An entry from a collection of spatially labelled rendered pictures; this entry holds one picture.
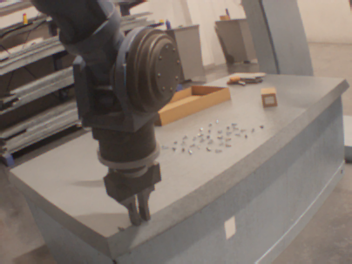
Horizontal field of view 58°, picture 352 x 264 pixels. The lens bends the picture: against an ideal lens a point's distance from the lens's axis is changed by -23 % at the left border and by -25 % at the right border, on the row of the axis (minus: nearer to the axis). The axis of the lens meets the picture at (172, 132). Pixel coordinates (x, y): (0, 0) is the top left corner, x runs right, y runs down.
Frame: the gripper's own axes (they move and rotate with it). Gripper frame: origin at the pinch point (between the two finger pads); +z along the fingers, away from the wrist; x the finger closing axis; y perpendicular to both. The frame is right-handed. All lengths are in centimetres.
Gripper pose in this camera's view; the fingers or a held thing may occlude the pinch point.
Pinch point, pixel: (139, 215)
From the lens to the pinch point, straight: 95.3
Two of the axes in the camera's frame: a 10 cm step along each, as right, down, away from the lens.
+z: 0.8, 9.1, 4.1
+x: 7.1, -3.4, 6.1
